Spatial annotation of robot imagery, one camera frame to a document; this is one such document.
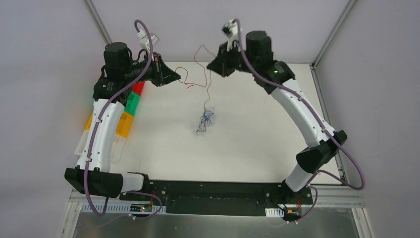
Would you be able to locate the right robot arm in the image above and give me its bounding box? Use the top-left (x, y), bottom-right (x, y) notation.
top-left (207, 30), bottom-right (347, 203)

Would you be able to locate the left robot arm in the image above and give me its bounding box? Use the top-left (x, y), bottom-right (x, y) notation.
top-left (64, 42), bottom-right (181, 201)

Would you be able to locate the red plastic bin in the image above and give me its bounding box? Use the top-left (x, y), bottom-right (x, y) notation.
top-left (132, 82), bottom-right (145, 96)

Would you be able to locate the green plastic bin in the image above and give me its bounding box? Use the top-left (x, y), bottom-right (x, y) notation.
top-left (124, 92), bottom-right (140, 116)

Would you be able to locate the yellow plastic bin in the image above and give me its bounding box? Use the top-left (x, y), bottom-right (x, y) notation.
top-left (84, 112), bottom-right (135, 138)

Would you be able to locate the white plastic bin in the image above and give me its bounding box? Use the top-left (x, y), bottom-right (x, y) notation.
top-left (74, 130), bottom-right (126, 165)

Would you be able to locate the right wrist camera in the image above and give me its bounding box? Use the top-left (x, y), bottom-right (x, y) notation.
top-left (222, 18), bottom-right (242, 51)

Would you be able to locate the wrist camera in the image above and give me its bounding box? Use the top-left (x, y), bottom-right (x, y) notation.
top-left (137, 30), bottom-right (160, 53)
top-left (222, 18), bottom-right (242, 51)

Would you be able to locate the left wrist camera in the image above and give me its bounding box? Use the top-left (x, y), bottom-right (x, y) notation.
top-left (137, 30), bottom-right (160, 53)

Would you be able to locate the white cable duct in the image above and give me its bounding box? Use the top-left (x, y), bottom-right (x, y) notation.
top-left (81, 202), bottom-right (166, 214)

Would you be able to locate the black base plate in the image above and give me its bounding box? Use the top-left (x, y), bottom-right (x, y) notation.
top-left (140, 180), bottom-right (313, 216)

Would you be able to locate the aluminium frame rail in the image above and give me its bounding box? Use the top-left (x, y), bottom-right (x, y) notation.
top-left (69, 179), bottom-right (366, 208)

